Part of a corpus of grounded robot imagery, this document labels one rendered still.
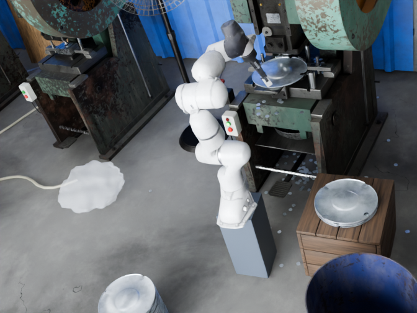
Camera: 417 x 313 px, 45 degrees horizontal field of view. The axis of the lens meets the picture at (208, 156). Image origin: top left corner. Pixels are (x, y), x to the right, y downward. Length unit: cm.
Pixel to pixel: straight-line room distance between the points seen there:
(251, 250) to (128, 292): 64
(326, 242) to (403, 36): 188
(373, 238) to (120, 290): 123
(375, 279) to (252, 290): 71
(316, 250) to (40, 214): 203
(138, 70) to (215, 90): 214
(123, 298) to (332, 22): 158
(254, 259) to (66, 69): 199
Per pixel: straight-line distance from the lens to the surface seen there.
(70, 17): 331
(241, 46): 231
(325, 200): 249
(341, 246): 241
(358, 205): 245
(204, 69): 201
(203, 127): 200
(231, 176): 226
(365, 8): 257
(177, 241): 303
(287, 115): 269
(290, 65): 273
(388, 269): 217
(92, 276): 310
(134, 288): 258
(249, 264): 266
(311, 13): 211
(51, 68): 392
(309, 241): 245
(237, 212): 233
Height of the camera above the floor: 215
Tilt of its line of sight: 38 degrees down
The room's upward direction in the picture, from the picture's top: 19 degrees counter-clockwise
